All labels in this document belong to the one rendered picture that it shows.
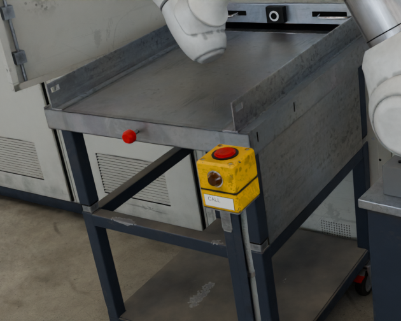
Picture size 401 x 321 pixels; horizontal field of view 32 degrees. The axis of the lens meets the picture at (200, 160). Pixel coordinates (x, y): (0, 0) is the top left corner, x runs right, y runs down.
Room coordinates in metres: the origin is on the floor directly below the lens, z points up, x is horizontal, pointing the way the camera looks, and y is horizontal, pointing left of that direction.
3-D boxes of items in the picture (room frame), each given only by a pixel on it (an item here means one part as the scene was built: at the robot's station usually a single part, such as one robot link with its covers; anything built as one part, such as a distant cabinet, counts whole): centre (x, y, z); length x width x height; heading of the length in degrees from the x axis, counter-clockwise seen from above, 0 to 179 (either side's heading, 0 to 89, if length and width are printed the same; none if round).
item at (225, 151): (1.17, -0.05, 0.90); 0.04 x 0.04 x 0.02
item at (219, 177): (1.13, -0.02, 0.87); 0.03 x 0.01 x 0.03; 52
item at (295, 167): (1.82, -0.07, 0.46); 0.64 x 0.58 x 0.66; 142
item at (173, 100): (1.82, -0.07, 0.82); 0.68 x 0.62 x 0.06; 142
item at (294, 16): (2.13, -0.32, 0.89); 0.54 x 0.05 x 0.06; 52
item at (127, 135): (1.53, 0.15, 0.82); 0.04 x 0.03 x 0.03; 142
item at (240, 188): (1.17, -0.05, 0.85); 0.08 x 0.08 x 0.10; 52
